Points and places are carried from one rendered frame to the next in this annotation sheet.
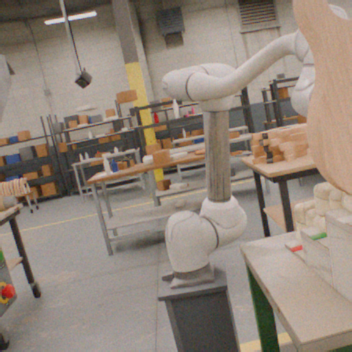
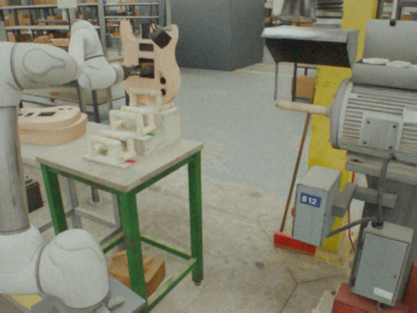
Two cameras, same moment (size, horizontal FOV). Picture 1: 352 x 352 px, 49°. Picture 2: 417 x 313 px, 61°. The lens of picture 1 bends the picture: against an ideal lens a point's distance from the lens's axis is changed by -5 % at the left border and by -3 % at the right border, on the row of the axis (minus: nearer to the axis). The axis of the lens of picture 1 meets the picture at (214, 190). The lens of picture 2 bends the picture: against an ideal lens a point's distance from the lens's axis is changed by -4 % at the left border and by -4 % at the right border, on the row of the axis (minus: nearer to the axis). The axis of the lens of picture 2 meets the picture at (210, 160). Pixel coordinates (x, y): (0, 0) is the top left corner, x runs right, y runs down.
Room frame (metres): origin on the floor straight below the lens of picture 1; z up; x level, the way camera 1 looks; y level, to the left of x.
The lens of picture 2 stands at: (2.00, 1.03, 1.61)
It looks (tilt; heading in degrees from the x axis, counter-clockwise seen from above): 23 degrees down; 217
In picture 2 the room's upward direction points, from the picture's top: straight up
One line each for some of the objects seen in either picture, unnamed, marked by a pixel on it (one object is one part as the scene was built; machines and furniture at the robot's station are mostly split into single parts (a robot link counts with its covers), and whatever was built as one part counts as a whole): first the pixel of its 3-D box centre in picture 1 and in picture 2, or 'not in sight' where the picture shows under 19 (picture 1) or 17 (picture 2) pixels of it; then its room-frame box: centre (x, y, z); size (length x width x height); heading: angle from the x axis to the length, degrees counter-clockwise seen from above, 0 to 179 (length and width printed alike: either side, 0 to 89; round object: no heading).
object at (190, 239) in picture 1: (187, 238); (76, 264); (1.53, 0.14, 0.87); 0.18 x 0.16 x 0.22; 130
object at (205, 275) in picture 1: (187, 271); (89, 300); (1.53, 0.17, 0.73); 0.22 x 0.18 x 0.06; 88
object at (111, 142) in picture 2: (327, 202); (103, 141); (1.05, -0.30, 1.04); 0.20 x 0.03 x 0.03; 98
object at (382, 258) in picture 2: not in sight; (389, 229); (0.86, 0.90, 0.93); 0.15 x 0.10 x 0.55; 95
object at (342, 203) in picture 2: not in sight; (345, 198); (0.91, 0.75, 1.02); 0.19 x 0.04 x 0.04; 5
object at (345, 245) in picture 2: not in sight; (322, 238); (-0.26, 0.33, 0.02); 0.40 x 0.40 x 0.02; 5
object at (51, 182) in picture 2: not in sight; (62, 235); (1.18, -0.63, 0.45); 0.05 x 0.05 x 0.90; 5
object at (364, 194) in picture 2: not in sight; (374, 197); (0.83, 0.83, 1.02); 0.13 x 0.04 x 0.04; 95
